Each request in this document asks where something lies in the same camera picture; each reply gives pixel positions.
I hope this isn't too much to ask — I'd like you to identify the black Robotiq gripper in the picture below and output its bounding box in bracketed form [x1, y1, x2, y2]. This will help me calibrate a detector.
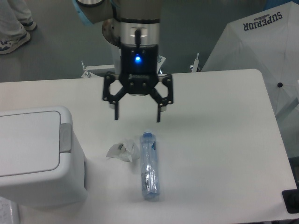
[101, 42, 175, 123]

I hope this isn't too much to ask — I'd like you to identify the white plastic trash can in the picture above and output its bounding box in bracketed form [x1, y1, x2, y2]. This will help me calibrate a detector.
[0, 106, 87, 207]

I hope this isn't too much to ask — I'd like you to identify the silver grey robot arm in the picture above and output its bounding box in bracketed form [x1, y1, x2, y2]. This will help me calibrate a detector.
[73, 0, 174, 122]

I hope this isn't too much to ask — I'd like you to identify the crumpled white plastic wrapper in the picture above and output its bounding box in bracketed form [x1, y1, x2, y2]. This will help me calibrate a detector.
[106, 139, 140, 162]

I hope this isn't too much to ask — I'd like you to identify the clear plastic water bottle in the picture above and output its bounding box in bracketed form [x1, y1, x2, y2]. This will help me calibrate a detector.
[140, 130, 160, 201]

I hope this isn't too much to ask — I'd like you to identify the white Superior umbrella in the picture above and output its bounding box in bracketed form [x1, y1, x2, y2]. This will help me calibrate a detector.
[202, 1, 299, 114]

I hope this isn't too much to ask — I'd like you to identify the person in light trousers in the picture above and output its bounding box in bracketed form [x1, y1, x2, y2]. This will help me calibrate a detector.
[0, 0, 37, 55]

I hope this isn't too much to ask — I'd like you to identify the black device at edge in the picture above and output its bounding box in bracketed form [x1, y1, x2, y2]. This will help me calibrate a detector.
[282, 189, 299, 214]

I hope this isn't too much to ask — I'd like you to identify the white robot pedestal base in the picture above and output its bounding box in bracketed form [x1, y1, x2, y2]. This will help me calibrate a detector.
[81, 46, 201, 78]

